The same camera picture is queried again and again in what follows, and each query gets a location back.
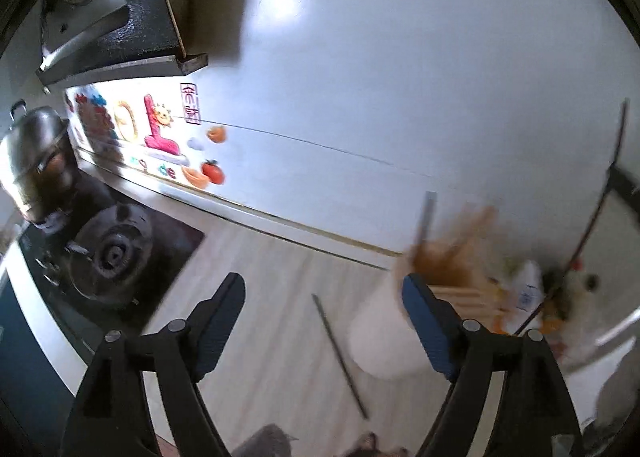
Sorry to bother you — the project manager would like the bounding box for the light wooden stand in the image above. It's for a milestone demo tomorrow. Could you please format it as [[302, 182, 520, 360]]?
[[431, 284, 502, 320]]

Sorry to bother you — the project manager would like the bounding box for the black gas burner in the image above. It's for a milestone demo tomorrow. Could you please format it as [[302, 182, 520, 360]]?
[[66, 204, 154, 299]]

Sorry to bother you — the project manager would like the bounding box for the teal cabinet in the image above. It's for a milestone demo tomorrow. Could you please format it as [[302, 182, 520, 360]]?
[[0, 272, 77, 440]]

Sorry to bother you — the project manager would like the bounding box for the steel cooking pot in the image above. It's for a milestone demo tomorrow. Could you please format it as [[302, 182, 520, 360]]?
[[0, 101, 77, 224]]

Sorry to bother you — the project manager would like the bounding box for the white utensil holder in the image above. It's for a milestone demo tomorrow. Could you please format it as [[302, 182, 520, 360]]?
[[347, 257, 452, 381]]

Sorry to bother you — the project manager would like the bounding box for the colourful wall sticker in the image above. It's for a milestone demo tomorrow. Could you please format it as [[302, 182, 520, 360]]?
[[64, 81, 229, 189]]

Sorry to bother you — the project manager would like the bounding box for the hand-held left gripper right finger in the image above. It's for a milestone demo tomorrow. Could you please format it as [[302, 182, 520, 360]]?
[[402, 273, 583, 457]]

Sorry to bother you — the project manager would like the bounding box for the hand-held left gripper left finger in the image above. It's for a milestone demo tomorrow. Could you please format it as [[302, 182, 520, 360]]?
[[60, 273, 246, 457]]

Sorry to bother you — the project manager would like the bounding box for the grey fabric item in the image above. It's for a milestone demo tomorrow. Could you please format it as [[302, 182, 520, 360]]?
[[234, 423, 297, 457]]

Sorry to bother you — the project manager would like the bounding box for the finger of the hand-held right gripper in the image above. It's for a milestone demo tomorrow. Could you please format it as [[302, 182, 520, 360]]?
[[604, 164, 640, 211]]

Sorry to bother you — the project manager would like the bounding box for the black glass stovetop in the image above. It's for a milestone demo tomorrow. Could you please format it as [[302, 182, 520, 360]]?
[[19, 181, 207, 339]]

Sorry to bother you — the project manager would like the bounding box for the white blue-label packet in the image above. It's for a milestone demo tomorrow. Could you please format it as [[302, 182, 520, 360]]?
[[509, 261, 547, 324]]

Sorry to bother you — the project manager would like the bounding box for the black range hood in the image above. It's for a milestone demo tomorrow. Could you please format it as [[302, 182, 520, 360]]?
[[36, 0, 209, 94]]

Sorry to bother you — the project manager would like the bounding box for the striped cat print mat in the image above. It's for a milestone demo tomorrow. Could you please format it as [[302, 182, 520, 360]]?
[[142, 222, 501, 457]]

